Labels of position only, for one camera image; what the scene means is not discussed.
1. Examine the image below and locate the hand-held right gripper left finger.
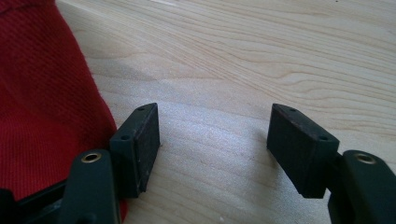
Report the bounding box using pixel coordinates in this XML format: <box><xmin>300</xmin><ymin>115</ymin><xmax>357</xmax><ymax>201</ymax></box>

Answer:
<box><xmin>108</xmin><ymin>102</ymin><xmax>162</xmax><ymax>199</ymax></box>

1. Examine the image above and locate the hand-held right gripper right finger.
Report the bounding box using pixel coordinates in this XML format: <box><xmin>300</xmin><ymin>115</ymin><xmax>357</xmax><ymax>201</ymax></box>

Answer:
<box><xmin>266</xmin><ymin>103</ymin><xmax>341</xmax><ymax>200</ymax></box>

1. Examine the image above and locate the red knitted cloth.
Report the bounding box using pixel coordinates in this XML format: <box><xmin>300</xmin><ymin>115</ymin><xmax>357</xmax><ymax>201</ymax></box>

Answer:
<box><xmin>0</xmin><ymin>0</ymin><xmax>129</xmax><ymax>222</ymax></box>

